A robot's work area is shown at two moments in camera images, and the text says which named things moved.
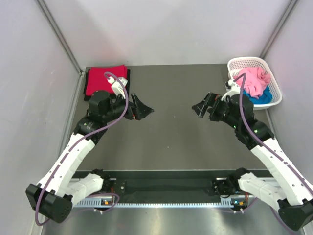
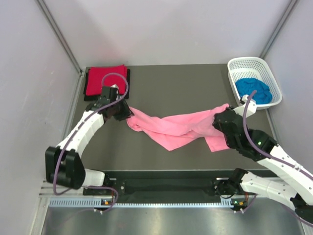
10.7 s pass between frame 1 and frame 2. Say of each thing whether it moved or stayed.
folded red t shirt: stayed
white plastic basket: stayed
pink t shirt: moved
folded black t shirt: stayed
